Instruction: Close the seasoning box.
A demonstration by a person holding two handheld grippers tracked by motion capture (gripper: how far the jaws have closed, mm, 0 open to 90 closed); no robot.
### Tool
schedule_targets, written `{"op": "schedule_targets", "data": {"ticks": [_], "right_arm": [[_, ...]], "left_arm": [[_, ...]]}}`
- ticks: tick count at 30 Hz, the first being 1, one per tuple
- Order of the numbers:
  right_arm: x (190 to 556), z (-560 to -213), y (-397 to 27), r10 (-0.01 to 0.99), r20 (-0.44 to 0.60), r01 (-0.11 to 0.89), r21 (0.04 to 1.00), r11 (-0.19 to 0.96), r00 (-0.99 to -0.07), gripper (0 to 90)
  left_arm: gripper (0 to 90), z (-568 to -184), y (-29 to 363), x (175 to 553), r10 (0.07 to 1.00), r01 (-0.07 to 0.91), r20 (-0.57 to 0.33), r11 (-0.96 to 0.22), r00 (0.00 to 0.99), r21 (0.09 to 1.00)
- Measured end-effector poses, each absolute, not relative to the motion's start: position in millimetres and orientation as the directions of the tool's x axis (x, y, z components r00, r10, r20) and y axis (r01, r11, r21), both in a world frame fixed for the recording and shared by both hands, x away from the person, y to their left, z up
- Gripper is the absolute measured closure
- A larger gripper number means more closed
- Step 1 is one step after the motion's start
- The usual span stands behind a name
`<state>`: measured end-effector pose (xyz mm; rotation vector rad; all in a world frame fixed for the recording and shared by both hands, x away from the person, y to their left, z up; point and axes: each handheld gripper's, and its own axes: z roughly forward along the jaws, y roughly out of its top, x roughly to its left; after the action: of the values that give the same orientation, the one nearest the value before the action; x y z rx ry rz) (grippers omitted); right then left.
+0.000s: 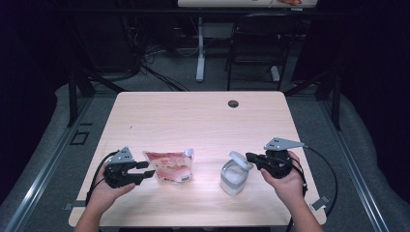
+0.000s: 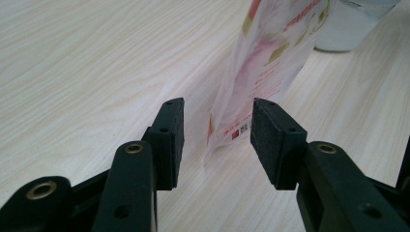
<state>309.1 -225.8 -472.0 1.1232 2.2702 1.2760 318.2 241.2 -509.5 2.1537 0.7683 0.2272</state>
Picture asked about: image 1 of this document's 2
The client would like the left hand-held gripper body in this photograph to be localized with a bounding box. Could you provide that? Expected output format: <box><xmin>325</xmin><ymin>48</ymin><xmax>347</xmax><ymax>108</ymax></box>
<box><xmin>102</xmin><ymin>147</ymin><xmax>138</xmax><ymax>189</ymax></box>

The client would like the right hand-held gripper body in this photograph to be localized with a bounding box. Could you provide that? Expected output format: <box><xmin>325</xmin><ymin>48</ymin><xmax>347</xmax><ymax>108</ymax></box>
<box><xmin>257</xmin><ymin>137</ymin><xmax>306</xmax><ymax>180</ymax></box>

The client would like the white red refill pouch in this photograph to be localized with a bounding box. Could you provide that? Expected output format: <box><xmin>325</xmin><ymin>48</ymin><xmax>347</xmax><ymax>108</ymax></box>
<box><xmin>142</xmin><ymin>148</ymin><xmax>195</xmax><ymax>186</ymax></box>

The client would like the white plastic container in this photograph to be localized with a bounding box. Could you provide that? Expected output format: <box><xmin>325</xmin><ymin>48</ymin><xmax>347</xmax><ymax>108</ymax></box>
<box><xmin>220</xmin><ymin>150</ymin><xmax>254</xmax><ymax>196</ymax></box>

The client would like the person's left hand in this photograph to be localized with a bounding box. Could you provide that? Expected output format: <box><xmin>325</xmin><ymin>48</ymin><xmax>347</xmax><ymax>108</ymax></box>
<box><xmin>85</xmin><ymin>165</ymin><xmax>137</xmax><ymax>211</ymax></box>

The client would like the person's right hand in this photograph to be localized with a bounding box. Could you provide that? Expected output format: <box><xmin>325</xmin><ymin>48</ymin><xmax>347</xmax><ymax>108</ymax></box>
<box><xmin>260</xmin><ymin>150</ymin><xmax>308</xmax><ymax>207</ymax></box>

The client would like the grey tape strip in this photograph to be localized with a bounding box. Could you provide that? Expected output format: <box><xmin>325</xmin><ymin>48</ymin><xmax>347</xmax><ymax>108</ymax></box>
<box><xmin>309</xmin><ymin>194</ymin><xmax>332</xmax><ymax>212</ymax></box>
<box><xmin>64</xmin><ymin>200</ymin><xmax>86</xmax><ymax>211</ymax></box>

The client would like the square floor outlet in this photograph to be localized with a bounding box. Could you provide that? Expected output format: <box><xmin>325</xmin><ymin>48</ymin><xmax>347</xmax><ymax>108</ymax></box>
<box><xmin>70</xmin><ymin>130</ymin><xmax>91</xmax><ymax>146</ymax></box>

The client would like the black metal stand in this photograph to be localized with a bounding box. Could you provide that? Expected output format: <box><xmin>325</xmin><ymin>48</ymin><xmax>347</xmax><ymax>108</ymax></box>
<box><xmin>283</xmin><ymin>69</ymin><xmax>342</xmax><ymax>131</ymax></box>
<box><xmin>66</xmin><ymin>69</ymin><xmax>127</xmax><ymax>129</ymax></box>

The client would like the black folding chair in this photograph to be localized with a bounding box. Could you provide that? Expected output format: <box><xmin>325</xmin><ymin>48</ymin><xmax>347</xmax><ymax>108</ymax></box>
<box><xmin>225</xmin><ymin>13</ymin><xmax>303</xmax><ymax>92</ymax></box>

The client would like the light wooden desk top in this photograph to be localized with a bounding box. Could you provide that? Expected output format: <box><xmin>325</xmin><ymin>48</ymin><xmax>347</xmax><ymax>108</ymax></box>
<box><xmin>177</xmin><ymin>0</ymin><xmax>318</xmax><ymax>8</ymax></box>

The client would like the left hand-held gripper black cable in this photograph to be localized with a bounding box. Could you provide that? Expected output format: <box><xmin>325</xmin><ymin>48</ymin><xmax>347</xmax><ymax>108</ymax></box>
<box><xmin>85</xmin><ymin>150</ymin><xmax>120</xmax><ymax>207</ymax></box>

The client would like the hand-held gripper black cable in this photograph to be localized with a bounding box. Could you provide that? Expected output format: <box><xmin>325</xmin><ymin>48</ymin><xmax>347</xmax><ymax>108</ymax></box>
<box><xmin>85</xmin><ymin>150</ymin><xmax>120</xmax><ymax>207</ymax></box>
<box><xmin>289</xmin><ymin>146</ymin><xmax>338</xmax><ymax>232</ymax></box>

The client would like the right hand-held gripper black cable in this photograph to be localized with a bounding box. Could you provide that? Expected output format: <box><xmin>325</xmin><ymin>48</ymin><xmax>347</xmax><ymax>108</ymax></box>
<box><xmin>289</xmin><ymin>146</ymin><xmax>338</xmax><ymax>232</ymax></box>

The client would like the metal floor rail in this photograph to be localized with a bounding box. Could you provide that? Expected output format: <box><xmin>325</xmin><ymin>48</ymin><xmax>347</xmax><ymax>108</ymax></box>
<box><xmin>0</xmin><ymin>96</ymin><xmax>95</xmax><ymax>232</ymax></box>
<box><xmin>318</xmin><ymin>96</ymin><xmax>391</xmax><ymax>232</ymax></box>

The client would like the bundle of floor cables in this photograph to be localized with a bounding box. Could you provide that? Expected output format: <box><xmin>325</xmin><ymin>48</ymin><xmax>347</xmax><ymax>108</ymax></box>
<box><xmin>122</xmin><ymin>18</ymin><xmax>191</xmax><ymax>93</ymax></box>

